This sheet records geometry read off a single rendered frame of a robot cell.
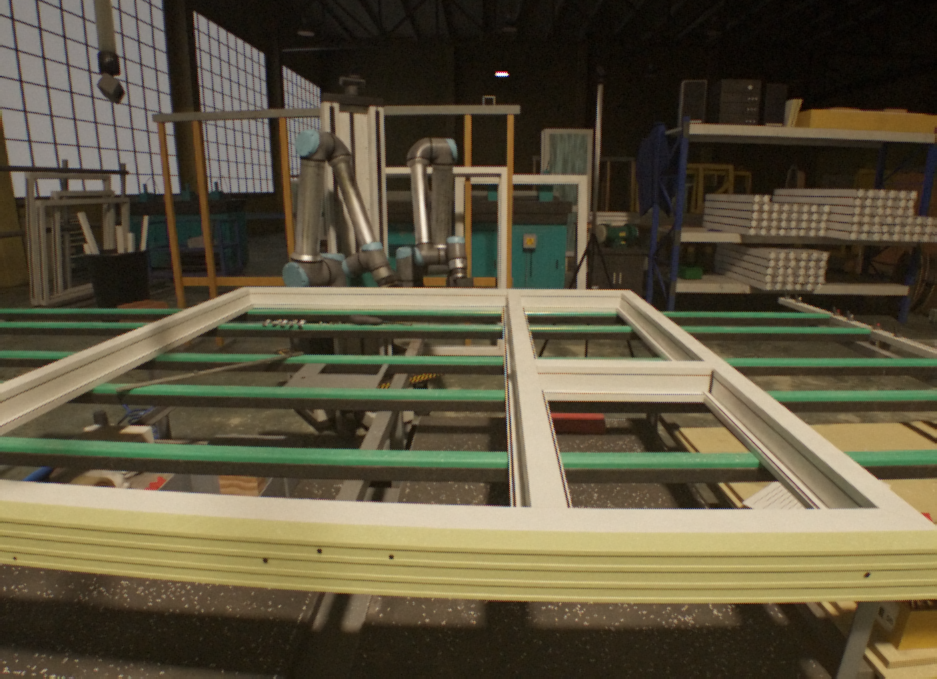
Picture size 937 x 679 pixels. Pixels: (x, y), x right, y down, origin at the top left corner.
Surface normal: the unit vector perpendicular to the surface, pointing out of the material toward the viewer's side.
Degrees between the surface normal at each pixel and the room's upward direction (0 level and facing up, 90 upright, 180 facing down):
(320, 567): 90
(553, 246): 90
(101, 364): 90
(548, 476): 0
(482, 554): 90
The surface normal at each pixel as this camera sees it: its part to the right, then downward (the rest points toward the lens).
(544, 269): -0.03, 0.25
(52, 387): 1.00, 0.01
